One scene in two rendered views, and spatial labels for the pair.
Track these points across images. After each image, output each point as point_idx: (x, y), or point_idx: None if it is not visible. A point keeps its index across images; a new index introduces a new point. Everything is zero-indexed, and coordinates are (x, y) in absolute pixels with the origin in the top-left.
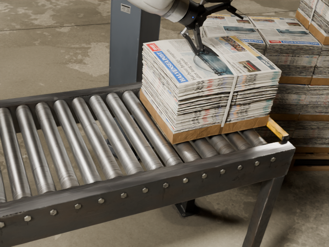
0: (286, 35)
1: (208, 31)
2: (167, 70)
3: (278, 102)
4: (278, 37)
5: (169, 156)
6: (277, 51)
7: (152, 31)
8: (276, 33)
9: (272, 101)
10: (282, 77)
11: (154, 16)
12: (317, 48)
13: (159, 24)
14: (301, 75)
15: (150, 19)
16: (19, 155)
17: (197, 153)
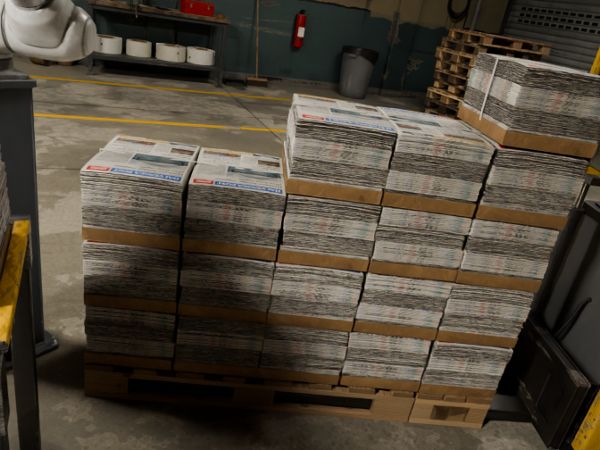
0: (236, 175)
1: (99, 156)
2: None
3: (225, 287)
4: (218, 177)
5: None
6: (206, 198)
7: (13, 152)
8: (221, 170)
9: (213, 285)
10: (224, 245)
11: (13, 127)
12: (277, 199)
13: (33, 143)
14: (258, 245)
15: (1, 129)
16: None
17: (16, 366)
